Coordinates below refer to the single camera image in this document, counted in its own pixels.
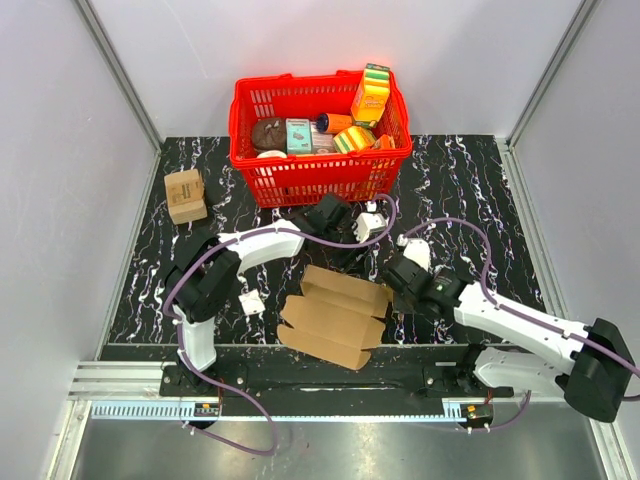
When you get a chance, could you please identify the brown round chocolate cake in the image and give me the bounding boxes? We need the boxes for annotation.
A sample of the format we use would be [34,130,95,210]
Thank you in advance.
[251,117,287,153]

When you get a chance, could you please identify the orange blue can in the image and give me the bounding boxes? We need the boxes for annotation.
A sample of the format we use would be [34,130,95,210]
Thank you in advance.
[315,113,353,135]

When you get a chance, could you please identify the small orange packet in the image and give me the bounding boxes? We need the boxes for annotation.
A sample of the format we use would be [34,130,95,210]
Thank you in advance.
[371,134,396,150]

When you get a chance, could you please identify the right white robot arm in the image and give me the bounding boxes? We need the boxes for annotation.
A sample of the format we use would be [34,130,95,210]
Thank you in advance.
[382,254,636,423]

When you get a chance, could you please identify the small white paper card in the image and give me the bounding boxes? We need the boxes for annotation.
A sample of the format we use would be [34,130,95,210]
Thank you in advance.
[238,289,265,316]

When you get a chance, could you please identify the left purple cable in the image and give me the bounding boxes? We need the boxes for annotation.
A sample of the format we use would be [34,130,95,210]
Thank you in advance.
[163,193,399,455]

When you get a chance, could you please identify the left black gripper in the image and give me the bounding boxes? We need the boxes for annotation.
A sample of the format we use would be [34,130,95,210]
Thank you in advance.
[322,222,373,276]

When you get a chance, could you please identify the red plastic shopping basket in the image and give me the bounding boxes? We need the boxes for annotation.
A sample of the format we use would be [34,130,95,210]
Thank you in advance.
[228,70,413,208]

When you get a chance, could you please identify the yellow green sponge pack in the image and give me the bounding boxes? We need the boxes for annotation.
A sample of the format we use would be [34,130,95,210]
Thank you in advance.
[333,125,376,154]

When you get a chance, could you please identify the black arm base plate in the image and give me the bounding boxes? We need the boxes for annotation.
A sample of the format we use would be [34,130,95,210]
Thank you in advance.
[158,343,516,406]

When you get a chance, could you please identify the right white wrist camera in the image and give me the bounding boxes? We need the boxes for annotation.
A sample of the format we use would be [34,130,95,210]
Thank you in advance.
[396,234,431,271]

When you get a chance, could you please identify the small folded cardboard box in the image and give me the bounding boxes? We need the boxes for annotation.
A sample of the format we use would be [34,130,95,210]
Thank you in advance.
[164,169,207,225]

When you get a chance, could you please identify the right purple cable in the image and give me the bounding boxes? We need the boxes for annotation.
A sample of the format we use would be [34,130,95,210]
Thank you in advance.
[399,217,640,434]

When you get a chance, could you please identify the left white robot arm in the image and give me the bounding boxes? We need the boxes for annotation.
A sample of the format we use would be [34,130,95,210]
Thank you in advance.
[162,194,388,396]

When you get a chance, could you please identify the teal snack box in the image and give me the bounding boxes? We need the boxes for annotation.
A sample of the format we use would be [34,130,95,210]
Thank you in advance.
[285,118,312,155]

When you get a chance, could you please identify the purple cable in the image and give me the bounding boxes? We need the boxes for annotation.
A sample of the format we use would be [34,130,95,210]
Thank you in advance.
[399,217,640,434]
[163,193,399,455]

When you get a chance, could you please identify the brown cardboard box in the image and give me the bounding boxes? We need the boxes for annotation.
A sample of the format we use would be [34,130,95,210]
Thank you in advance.
[277,265,391,371]

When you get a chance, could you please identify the tall orange yellow carton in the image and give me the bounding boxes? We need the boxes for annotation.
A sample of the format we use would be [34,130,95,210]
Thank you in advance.
[350,63,391,128]

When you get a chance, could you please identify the pink white snack box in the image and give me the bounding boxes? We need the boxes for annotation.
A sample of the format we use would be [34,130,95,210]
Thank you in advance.
[310,121,335,155]

